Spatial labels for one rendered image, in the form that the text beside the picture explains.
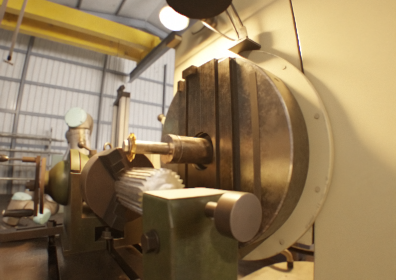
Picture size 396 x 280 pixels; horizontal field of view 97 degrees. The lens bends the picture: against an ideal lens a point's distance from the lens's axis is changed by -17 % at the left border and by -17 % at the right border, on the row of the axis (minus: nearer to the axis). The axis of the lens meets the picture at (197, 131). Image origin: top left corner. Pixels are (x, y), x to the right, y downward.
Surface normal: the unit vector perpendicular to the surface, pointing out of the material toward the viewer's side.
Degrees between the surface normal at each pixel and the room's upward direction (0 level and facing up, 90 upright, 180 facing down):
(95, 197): 90
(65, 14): 90
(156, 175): 90
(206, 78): 90
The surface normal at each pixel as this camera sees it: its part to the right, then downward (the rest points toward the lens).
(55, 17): 0.61, -0.13
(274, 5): -0.79, -0.10
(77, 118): 0.15, -0.29
